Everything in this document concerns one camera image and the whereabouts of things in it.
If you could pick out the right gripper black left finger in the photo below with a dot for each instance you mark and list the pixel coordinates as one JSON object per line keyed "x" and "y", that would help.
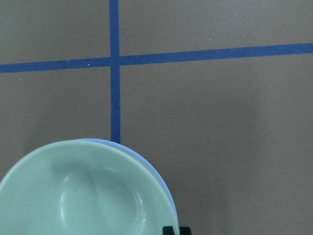
{"x": 168, "y": 230}

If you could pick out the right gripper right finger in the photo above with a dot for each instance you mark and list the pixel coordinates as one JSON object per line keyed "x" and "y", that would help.
{"x": 184, "y": 230}

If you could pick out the green bowl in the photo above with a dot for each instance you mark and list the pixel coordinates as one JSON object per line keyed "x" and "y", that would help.
{"x": 85, "y": 187}

